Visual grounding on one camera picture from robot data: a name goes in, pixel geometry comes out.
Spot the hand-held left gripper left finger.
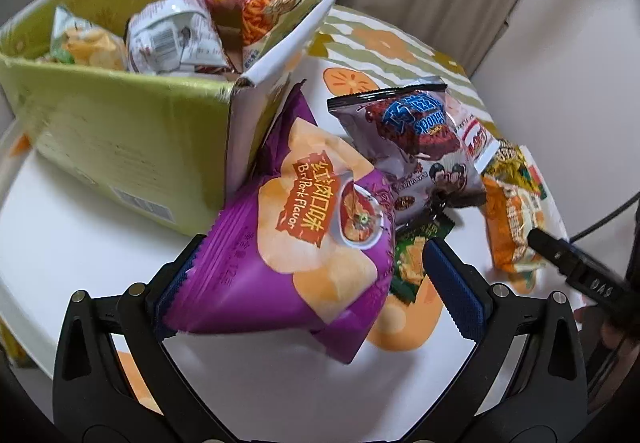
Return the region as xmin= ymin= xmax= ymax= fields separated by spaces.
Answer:
xmin=52 ymin=233 xmax=221 ymax=443

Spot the dark blue-print chocolate packet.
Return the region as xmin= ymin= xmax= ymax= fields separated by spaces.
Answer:
xmin=327 ymin=77 xmax=488 ymax=224

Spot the green cardboard box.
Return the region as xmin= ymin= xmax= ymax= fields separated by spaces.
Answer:
xmin=0 ymin=0 xmax=344 ymax=239

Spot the white barcode packet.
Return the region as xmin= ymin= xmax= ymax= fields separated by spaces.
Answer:
xmin=125 ymin=0 xmax=233 ymax=76

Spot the purple chip packet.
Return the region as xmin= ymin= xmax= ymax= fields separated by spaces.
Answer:
xmin=162 ymin=80 xmax=396 ymax=365

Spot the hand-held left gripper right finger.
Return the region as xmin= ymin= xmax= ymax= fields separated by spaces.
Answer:
xmin=422 ymin=237 xmax=588 ymax=443

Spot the red white snack packet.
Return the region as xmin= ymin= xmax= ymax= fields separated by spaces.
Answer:
xmin=445 ymin=93 xmax=501 ymax=174

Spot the black curved lamp pole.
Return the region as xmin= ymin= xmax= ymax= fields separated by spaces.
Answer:
xmin=570 ymin=200 xmax=640 ymax=242

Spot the green snack packet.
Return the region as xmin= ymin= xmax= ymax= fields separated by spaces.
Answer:
xmin=390 ymin=215 xmax=456 ymax=306

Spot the orange noodle snack packet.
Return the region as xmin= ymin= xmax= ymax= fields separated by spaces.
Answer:
xmin=242 ymin=0 xmax=313 ymax=74

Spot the floral striped blanket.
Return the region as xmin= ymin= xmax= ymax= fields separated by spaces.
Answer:
xmin=305 ymin=5 xmax=496 ymax=134

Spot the green yellow chip bag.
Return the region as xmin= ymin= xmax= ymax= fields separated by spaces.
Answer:
xmin=49 ymin=5 xmax=128 ymax=71

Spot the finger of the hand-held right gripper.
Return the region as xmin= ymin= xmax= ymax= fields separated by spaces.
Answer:
xmin=527 ymin=227 xmax=632 ymax=309

